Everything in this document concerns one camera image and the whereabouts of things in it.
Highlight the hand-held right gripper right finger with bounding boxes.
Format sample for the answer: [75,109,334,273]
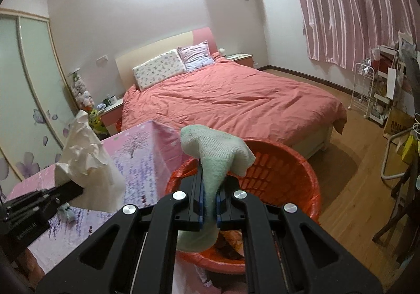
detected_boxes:
[215,174,384,294]

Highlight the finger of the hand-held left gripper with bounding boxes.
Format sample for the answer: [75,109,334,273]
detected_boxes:
[42,179,85,207]

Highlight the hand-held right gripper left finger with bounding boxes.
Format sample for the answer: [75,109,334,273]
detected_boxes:
[34,166,206,294]

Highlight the white tissue paper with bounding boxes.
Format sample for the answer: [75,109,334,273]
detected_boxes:
[54,109,126,214]

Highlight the pale green sock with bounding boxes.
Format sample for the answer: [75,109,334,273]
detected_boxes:
[177,124,256,253]

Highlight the red plastic basket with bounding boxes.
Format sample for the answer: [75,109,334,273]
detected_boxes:
[164,139,321,275]

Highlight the small crumpled paper scrap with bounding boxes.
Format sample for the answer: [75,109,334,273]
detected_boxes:
[57,202,74,222]

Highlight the dark wrappers in basket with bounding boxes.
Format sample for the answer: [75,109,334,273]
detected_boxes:
[217,230,246,260]

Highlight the green yellow plush toy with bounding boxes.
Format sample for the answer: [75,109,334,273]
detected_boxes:
[88,108,109,137]

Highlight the pink nightstand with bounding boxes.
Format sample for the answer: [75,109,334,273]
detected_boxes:
[98,99,124,136]
[226,53,255,68]

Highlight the pile of plush toys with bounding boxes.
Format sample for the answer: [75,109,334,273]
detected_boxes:
[70,72,96,111]

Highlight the bed with pink duvet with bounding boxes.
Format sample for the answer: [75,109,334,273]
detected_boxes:
[121,58,348,163]

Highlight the floral sliding door wardrobe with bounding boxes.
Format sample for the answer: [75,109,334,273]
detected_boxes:
[0,8,79,203]

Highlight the white floral pillow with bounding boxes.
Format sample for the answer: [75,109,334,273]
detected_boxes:
[132,50,186,92]

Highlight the purple ruffled pillow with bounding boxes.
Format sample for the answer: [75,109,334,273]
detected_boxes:
[177,40,215,71]

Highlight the beige pink headboard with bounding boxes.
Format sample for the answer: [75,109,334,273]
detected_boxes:
[115,27,219,98]

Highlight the dark wooden chair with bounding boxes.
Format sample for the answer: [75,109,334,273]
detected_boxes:
[372,163,420,262]

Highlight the brown cardboard box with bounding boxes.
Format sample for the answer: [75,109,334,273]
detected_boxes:
[383,107,414,140]

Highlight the white shelf cart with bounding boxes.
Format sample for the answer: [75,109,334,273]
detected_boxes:
[369,45,411,125]

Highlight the yellow bag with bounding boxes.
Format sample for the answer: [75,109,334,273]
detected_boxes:
[401,135,420,166]

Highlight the white paper bag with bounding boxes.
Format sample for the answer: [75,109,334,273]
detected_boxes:
[387,67,402,99]

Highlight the dark grey board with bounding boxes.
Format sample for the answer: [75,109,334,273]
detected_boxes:
[405,51,420,107]

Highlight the pink striped curtain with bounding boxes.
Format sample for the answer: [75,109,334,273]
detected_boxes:
[285,0,420,75]

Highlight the white tube frame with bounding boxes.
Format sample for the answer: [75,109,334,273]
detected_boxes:
[381,123,420,180]

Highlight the white wire rack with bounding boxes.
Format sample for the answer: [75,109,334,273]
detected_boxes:
[348,62,376,117]

